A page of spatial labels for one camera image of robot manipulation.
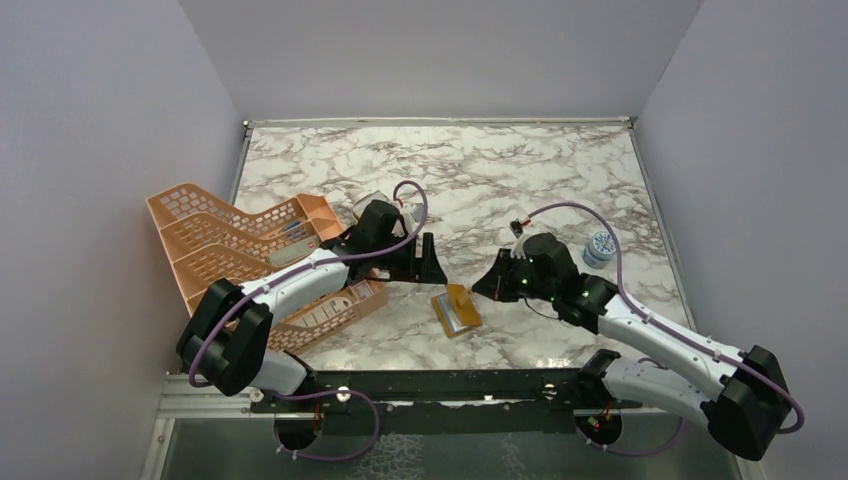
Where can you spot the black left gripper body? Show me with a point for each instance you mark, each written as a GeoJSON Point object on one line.
{"type": "Point", "coordinates": [400, 262]}

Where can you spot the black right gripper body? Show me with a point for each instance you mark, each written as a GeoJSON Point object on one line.
{"type": "Point", "coordinates": [525, 283]}

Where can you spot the yellow leather card holder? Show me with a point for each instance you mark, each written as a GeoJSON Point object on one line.
{"type": "Point", "coordinates": [456, 311]}

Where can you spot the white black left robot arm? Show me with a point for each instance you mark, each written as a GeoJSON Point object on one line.
{"type": "Point", "coordinates": [225, 343]}

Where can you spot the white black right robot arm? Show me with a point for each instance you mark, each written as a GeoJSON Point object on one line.
{"type": "Point", "coordinates": [739, 397]}

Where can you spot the blue white small jar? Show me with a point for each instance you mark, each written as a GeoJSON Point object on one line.
{"type": "Point", "coordinates": [599, 251]}

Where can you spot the grey deli box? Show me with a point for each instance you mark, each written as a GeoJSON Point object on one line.
{"type": "Point", "coordinates": [293, 252]}

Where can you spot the pink plastic desk organizer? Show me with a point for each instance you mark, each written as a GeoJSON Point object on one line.
{"type": "Point", "coordinates": [206, 239]}

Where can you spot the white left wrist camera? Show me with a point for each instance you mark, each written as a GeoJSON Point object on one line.
{"type": "Point", "coordinates": [407, 214]}

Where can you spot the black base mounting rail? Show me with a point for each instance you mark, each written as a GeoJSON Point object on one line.
{"type": "Point", "coordinates": [431, 402]}

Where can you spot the aluminium table frame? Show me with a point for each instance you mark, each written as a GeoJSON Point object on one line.
{"type": "Point", "coordinates": [571, 181]}

